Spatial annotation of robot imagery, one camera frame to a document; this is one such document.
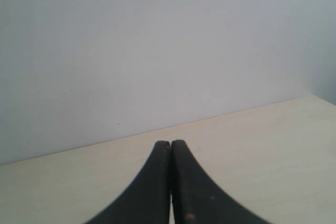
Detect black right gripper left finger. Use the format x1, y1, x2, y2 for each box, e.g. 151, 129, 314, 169
88, 141, 171, 223

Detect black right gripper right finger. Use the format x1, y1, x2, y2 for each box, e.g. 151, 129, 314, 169
171, 140, 265, 223

